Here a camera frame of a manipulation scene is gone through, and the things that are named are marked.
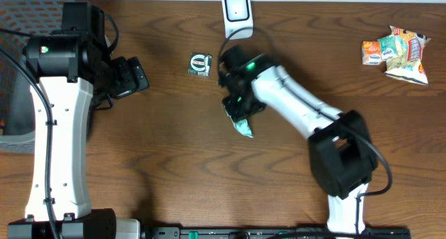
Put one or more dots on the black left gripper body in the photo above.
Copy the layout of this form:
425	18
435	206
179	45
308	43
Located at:
120	79

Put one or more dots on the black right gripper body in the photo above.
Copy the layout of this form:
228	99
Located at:
239	106

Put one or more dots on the green Zam-Buk tin box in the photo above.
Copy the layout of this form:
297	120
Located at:
200	64

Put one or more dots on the pale green wet wipes pack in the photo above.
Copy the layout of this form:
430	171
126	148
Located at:
242	126

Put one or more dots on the orange tissue pack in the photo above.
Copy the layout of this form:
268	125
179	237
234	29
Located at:
371	53

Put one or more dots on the green tissue pack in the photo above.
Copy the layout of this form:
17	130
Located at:
388	47

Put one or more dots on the yellow snack bag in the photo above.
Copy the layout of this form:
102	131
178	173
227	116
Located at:
407	66

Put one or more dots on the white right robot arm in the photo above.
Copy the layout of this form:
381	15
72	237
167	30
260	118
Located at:
341	158

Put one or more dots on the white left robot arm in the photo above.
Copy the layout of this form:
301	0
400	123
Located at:
71	73

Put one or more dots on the white barcode scanner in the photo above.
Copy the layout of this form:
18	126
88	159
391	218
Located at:
238	15

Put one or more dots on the dark grey mesh basket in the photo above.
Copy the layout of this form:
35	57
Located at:
17	112

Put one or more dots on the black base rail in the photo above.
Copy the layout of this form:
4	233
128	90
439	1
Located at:
303	232

